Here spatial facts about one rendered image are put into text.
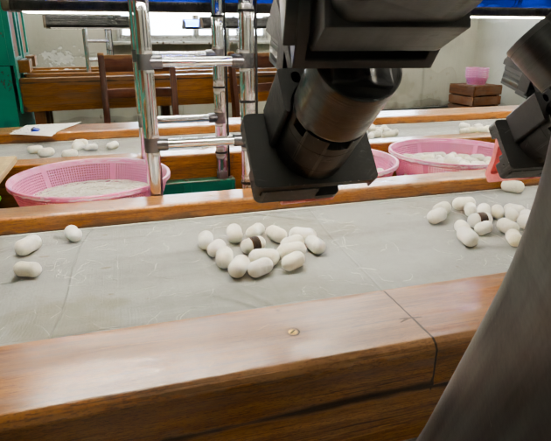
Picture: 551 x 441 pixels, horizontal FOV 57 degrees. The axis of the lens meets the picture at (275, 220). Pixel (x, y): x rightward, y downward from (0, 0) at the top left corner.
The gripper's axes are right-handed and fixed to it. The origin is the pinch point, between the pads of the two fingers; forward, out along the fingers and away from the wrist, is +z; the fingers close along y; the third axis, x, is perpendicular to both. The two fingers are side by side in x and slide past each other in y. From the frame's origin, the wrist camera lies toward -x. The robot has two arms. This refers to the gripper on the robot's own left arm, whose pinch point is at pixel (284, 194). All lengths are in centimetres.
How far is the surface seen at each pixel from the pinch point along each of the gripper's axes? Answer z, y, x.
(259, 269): 10.6, 1.2, 4.2
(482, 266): 8.3, -24.9, 7.8
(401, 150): 50, -46, -30
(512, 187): 25, -49, -9
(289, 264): 11.0, -2.5, 4.0
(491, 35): 394, -438, -360
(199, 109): 439, -68, -296
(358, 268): 11.1, -10.7, 5.4
